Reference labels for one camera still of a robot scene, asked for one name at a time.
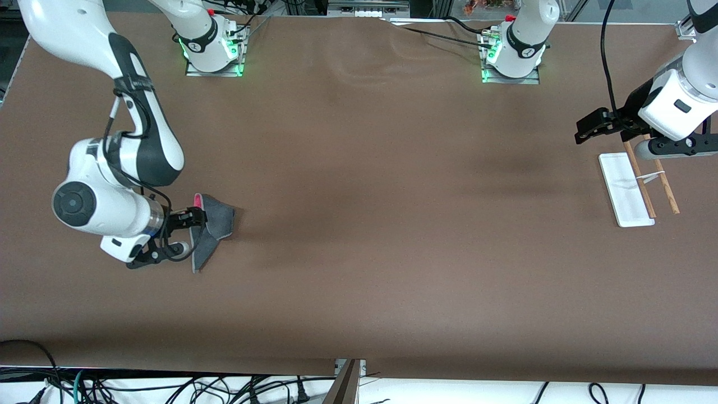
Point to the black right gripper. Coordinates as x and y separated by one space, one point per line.
177 217

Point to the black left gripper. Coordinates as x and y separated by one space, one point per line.
629 115

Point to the grey towel with pink side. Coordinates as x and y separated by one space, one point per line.
219 221

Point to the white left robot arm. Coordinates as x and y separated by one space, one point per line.
524 39

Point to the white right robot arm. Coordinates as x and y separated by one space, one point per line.
112 207

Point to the white rack base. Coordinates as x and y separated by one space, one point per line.
625 191

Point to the white rack clip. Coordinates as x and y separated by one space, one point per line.
650 177

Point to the brown table cover sheet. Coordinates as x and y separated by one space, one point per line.
359 280

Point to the white grey power strip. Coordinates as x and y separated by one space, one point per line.
367 11

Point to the aluminium frame corner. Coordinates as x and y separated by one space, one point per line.
687 29

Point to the aluminium bracket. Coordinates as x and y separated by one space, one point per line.
362 367

